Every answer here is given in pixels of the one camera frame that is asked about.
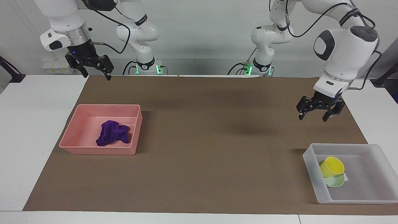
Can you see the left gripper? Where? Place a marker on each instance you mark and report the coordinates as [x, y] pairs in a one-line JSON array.
[[326, 99]]

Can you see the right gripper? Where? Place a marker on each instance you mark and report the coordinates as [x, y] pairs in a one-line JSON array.
[[82, 51]]

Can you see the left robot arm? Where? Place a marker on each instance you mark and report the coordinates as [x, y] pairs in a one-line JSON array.
[[345, 53]]

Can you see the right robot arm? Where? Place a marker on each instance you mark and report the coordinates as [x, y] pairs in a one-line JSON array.
[[62, 12]]

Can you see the yellow plastic cup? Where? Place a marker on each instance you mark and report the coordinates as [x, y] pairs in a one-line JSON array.
[[331, 167]]

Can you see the black stand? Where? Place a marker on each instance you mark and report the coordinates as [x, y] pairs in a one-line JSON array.
[[384, 77], [12, 74]]

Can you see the purple crumpled cloth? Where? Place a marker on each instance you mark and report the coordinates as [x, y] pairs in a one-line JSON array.
[[112, 133]]

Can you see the light green plastic cup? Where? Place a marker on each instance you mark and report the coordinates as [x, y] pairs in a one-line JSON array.
[[337, 181]]

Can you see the pink plastic bin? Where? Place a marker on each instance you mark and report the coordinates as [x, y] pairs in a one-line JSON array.
[[80, 146]]

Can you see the translucent white plastic bin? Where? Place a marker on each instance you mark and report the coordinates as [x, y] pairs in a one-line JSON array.
[[367, 180]]

